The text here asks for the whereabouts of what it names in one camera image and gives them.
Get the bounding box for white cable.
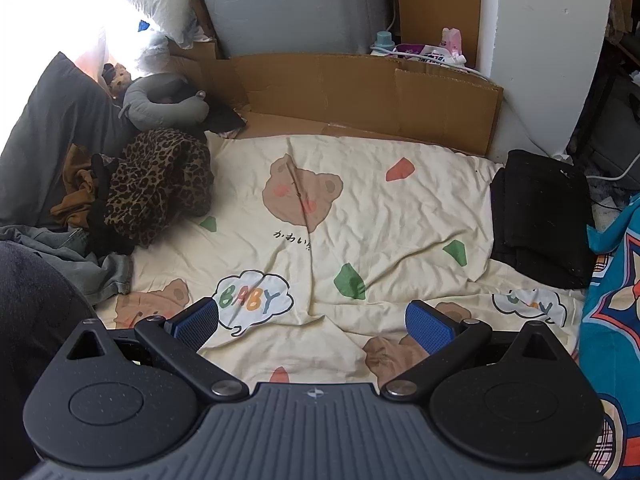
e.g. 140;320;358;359
586;157;640;182

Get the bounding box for dark grey pillow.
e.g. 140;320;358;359
0;51;136;228

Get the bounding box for grey container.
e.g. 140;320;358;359
575;95;640;181

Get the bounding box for teal cartoon print blanket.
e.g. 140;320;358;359
577;195;640;480

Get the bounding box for white printed plastic bag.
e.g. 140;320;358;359
392;42;468;67

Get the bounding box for grey cushion panel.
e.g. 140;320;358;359
190;0;401;58

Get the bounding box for cream bear print blanket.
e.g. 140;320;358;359
95;132;596;401

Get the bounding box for pink bottle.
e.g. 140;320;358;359
440;27;464;57

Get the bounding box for small black cloth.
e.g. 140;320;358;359
202;105;247;135

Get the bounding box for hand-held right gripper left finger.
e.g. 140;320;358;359
66;297;250;402

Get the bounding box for brown garment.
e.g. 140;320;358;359
50;144;108;231

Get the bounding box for folded black clothes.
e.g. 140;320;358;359
489;149;597;290

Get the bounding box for leopard print skirt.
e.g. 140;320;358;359
102;127;216;248

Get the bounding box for grey neck pillow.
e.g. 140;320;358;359
119;72;210;133

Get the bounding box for creased cardboard sheet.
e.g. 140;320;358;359
167;40;505;157

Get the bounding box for black garment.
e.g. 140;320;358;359
87;154;138;257

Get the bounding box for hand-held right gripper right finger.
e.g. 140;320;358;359
381;300;562;402

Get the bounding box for blue jeans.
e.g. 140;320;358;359
0;225;135;308

